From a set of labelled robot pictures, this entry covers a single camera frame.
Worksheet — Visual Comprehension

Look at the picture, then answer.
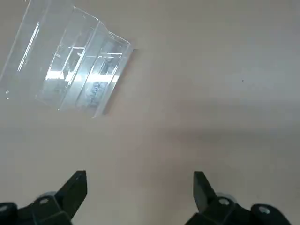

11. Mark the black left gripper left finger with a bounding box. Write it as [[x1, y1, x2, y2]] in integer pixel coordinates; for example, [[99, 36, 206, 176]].
[[0, 170, 88, 225]]

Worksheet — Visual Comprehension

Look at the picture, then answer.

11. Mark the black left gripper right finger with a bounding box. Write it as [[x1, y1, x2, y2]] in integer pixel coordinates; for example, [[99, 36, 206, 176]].
[[185, 171, 292, 225]]

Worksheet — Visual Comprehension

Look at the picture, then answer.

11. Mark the clear plastic holder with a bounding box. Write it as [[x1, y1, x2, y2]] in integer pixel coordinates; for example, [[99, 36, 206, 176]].
[[0, 0, 132, 118]]

